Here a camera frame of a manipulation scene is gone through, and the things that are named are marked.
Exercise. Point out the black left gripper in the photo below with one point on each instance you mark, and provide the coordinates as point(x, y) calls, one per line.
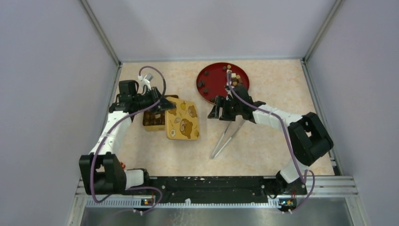
point(164, 105)

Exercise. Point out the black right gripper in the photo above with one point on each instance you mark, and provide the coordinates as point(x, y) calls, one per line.
point(221, 102)

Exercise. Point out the gold chocolate box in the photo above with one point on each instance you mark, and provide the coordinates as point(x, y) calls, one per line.
point(155, 122)

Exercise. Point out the red round tray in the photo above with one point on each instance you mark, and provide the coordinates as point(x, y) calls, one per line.
point(214, 85)

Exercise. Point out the gold box lid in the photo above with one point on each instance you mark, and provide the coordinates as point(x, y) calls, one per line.
point(182, 122)

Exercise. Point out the steel serving tongs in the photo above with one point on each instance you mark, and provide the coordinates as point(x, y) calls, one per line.
point(227, 136)

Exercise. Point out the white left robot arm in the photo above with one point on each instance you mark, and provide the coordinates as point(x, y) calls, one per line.
point(101, 170)

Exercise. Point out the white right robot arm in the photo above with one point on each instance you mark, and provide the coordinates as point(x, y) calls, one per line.
point(306, 136)

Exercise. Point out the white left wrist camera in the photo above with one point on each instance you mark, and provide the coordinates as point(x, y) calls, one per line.
point(145, 81)

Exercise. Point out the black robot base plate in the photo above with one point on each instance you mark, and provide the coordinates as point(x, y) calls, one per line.
point(218, 190)

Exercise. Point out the white cable duct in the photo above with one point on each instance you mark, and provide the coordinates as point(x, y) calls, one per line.
point(137, 203)

